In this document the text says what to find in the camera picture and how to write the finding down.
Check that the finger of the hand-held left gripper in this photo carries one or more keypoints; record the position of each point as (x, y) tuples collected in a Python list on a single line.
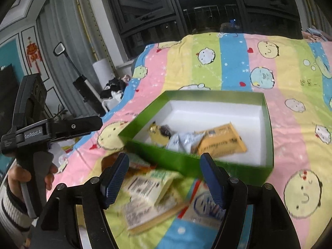
[(77, 125)]

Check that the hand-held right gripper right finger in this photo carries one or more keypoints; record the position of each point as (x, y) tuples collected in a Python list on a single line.
[(211, 179)]

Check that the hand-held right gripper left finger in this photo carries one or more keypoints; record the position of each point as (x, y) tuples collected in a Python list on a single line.
[(116, 179)]

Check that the orange snack packet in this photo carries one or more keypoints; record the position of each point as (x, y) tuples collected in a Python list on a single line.
[(140, 164)]

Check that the pale green carrot snack packet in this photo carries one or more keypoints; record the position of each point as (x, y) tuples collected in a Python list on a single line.
[(153, 186)]

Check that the green cardboard box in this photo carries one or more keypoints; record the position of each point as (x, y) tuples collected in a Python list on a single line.
[(171, 159)]

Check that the person's left forearm striped sleeve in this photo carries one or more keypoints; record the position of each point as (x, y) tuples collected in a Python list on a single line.
[(10, 212)]

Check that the person's left hand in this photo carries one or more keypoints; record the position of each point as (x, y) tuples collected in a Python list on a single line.
[(15, 179)]

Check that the small potted plant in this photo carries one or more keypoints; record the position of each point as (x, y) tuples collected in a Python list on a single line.
[(61, 114)]

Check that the blue white snack packet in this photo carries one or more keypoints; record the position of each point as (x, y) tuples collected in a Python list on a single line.
[(205, 205)]

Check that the orange-yellow snack packet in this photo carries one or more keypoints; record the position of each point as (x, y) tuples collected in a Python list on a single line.
[(223, 142)]

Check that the black stick vacuum cleaner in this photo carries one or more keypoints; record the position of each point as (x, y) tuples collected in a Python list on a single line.
[(83, 83)]

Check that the black television screen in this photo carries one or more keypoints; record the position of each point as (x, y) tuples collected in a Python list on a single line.
[(9, 96)]

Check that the cream biscuit packet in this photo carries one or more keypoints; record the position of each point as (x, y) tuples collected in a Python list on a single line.
[(145, 217)]

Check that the white grey snack packet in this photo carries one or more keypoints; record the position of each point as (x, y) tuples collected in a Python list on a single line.
[(181, 140)]

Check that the black white clothes pile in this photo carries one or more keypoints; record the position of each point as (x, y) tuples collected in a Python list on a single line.
[(114, 88)]

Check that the yellow snack packet dark picture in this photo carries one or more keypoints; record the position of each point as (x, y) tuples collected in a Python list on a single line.
[(155, 134)]

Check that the white cylinder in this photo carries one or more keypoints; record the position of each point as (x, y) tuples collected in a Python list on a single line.
[(102, 70)]

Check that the striped cartoon printed blanket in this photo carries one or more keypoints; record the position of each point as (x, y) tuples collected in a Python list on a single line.
[(285, 134)]

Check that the grey curtain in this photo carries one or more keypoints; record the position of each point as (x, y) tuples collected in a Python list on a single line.
[(64, 31)]

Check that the dark framed window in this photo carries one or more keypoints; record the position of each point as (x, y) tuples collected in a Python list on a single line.
[(207, 5)]

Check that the pink blue clothes pile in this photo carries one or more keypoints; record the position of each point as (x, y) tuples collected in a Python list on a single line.
[(316, 35)]

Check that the red knot wall decoration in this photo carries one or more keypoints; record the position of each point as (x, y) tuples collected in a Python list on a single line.
[(33, 50)]

